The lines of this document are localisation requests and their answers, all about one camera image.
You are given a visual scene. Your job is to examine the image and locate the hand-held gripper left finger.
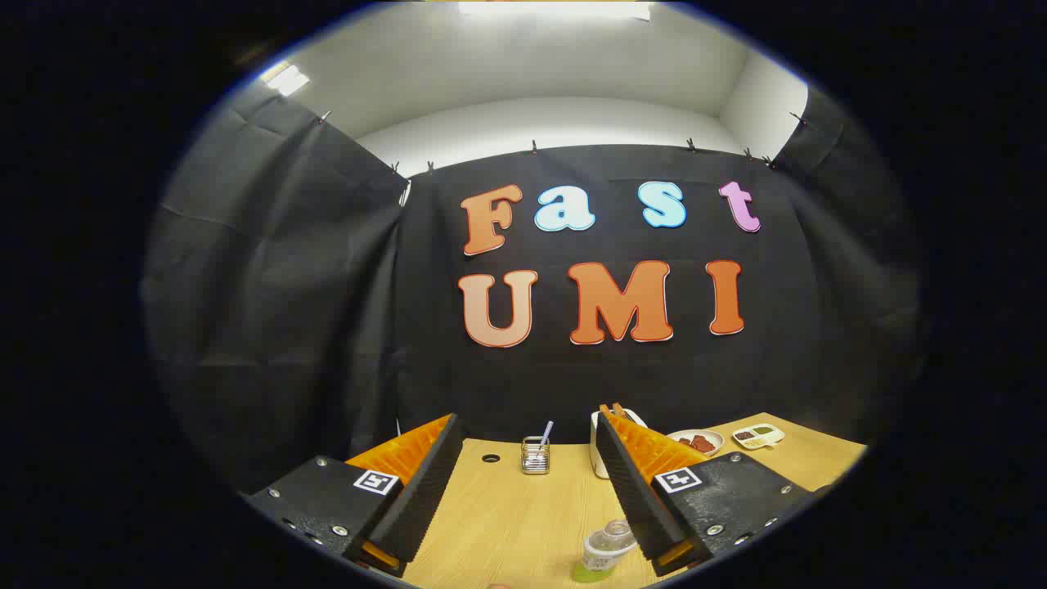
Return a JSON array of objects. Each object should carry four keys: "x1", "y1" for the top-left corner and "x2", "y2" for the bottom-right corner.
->
[{"x1": 244, "y1": 413, "x2": 469, "y2": 578}]

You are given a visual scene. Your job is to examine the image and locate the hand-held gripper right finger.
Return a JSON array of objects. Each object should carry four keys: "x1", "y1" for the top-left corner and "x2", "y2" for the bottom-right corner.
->
[{"x1": 595, "y1": 409, "x2": 819, "y2": 578}]

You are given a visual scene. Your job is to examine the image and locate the clear plastic juice bottle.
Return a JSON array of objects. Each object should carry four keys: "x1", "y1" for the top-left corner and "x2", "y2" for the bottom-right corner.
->
[{"x1": 571, "y1": 519, "x2": 640, "y2": 584}]

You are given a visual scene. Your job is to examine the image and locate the white toaster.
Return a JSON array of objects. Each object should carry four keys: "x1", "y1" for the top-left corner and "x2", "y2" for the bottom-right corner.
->
[{"x1": 589, "y1": 409, "x2": 648, "y2": 480}]

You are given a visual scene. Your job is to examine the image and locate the round plate with brown food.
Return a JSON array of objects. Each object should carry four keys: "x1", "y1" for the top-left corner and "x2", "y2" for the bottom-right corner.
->
[{"x1": 667, "y1": 429, "x2": 726, "y2": 458}]

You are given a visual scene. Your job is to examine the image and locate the wooden table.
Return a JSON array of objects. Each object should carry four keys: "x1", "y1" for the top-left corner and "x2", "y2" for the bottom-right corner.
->
[{"x1": 401, "y1": 413, "x2": 868, "y2": 589}]

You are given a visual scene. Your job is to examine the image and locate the divided white dish with beans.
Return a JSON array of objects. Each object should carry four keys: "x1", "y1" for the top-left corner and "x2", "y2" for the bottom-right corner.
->
[{"x1": 731, "y1": 424, "x2": 786, "y2": 451}]

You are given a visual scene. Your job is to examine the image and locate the ceiling light panel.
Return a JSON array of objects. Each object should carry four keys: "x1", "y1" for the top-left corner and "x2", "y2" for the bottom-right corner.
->
[{"x1": 263, "y1": 64, "x2": 312, "y2": 97}]

